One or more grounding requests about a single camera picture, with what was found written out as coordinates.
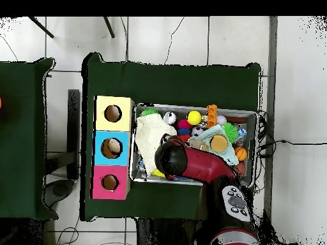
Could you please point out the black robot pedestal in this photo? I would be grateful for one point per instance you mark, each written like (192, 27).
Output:
(163, 233)

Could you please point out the black upright post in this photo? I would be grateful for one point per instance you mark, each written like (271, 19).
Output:
(73, 132)

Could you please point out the toy hamburger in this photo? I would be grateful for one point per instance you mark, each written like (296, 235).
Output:
(219, 143)

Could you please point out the dark green side tablecloth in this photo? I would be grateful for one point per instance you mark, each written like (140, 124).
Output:
(18, 127)

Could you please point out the black metal leg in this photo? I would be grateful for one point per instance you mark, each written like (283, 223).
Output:
(109, 26)
(41, 26)

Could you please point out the grey round base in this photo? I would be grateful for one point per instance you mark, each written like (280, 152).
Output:
(60, 190)

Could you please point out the orange plastic toy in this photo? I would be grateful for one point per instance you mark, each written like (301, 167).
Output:
(212, 116)

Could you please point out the small orange basketball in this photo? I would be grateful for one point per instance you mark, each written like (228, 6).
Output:
(240, 153)

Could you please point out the plain wooden block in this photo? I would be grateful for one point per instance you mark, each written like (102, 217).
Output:
(196, 144)

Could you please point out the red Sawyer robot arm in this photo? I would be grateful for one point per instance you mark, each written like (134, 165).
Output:
(204, 166)

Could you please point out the wooden box with three holes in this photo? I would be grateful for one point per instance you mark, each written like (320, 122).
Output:
(112, 155)

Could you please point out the light teal waffle cloth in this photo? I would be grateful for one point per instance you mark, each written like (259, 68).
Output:
(204, 135)

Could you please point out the large green spiky ball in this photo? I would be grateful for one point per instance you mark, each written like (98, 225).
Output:
(149, 111)

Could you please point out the small brown football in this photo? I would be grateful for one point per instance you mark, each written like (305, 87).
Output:
(241, 168)

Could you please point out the cream waffle cloth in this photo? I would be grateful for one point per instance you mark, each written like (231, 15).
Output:
(150, 135)

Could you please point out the yellow ball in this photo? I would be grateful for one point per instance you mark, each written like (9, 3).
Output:
(194, 117)

